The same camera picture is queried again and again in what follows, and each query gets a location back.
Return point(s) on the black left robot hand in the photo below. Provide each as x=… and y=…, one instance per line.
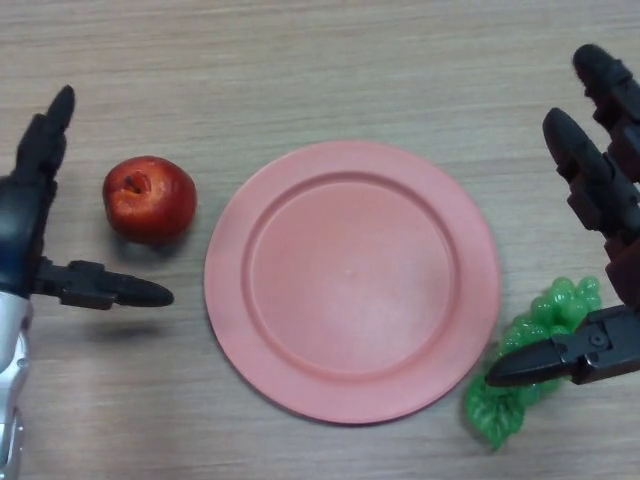
x=22, y=210

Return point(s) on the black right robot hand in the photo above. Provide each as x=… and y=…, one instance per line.
x=600, y=175

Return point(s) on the red apple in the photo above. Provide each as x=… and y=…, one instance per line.
x=150, y=201

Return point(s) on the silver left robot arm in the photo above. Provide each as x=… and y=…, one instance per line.
x=12, y=360

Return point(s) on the pink round plate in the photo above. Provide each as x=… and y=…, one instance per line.
x=352, y=280

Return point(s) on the green plastic grape bunch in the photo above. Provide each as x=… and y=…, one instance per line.
x=550, y=310

